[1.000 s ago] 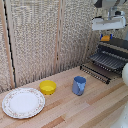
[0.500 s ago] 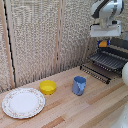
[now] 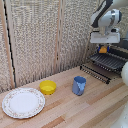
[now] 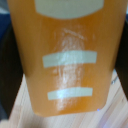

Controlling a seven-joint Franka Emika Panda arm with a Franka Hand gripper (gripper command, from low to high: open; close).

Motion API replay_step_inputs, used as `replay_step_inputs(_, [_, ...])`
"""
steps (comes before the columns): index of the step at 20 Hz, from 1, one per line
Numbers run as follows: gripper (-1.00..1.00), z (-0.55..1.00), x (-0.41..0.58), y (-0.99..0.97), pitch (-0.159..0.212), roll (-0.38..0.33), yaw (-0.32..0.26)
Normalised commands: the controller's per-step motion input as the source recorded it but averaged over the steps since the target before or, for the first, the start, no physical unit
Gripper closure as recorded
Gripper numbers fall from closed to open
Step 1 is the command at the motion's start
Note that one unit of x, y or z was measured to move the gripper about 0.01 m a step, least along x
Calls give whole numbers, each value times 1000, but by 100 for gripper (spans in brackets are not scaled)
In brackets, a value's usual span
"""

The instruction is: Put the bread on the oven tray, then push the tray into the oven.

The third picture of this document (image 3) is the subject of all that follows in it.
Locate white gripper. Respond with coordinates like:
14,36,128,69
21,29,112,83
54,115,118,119
89,31,121,54

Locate metal oven rack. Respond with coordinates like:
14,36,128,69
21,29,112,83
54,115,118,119
88,51,126,71

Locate open oven door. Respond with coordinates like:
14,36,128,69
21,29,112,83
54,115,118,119
79,63,112,85

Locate black dish rack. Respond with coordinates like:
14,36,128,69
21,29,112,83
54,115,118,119
79,37,128,85

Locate blue cup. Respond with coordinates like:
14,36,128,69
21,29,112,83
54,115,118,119
72,75,87,97

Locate yellow bowl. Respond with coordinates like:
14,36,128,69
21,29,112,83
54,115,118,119
39,79,57,96

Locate woven beige screen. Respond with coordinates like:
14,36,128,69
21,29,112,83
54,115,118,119
0,0,128,94

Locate white rounded object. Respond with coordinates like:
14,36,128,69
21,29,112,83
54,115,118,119
108,101,128,128

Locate white floral-rimmed plate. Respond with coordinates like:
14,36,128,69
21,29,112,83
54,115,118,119
1,87,46,120

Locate wooden screen post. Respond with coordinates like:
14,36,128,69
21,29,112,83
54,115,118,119
53,0,65,74
0,0,16,90

